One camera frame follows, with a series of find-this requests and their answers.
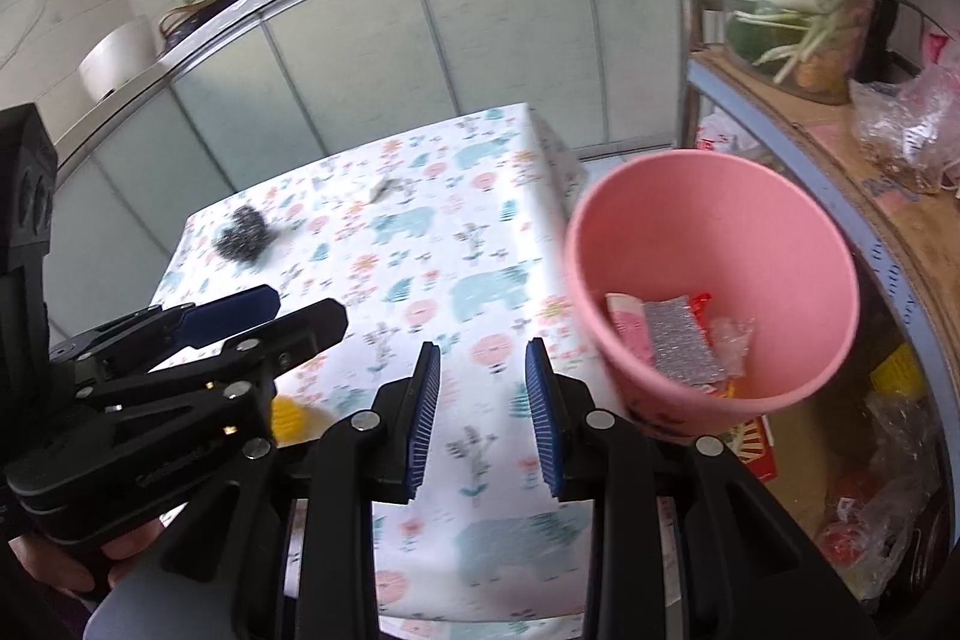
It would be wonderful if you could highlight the cabbage and greens bowl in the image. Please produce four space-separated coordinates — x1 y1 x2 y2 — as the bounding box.
724 0 925 106

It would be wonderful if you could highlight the metal shelf rack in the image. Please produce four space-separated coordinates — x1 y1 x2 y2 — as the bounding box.
677 0 958 512

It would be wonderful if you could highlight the red snack wrapper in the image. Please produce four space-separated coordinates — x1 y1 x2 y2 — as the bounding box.
688 292 736 398

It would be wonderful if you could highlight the pink plastic bin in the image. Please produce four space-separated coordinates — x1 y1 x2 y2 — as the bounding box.
565 149 861 442

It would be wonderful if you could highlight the steel wool scrubber ball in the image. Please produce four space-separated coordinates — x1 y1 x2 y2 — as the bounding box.
213 205 274 265

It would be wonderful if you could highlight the crumpled white paper scrap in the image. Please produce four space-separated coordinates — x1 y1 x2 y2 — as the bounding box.
370 177 418 205

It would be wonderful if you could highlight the left hand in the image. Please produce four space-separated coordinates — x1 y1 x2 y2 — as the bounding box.
8 520 164 598

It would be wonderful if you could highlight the white rice cooker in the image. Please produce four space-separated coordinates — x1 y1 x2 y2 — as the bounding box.
78 16 158 103

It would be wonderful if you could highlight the yellow foam fruit net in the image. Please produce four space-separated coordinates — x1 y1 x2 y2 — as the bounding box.
270 396 335 448

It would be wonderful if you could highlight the silver scouring pad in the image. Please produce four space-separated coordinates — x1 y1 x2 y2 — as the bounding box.
643 298 727 386

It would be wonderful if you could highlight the clear plastic bag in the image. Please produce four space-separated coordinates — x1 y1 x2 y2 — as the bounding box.
709 317 755 378

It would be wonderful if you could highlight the floral bear tablecloth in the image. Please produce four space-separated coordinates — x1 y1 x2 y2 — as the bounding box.
155 104 615 638

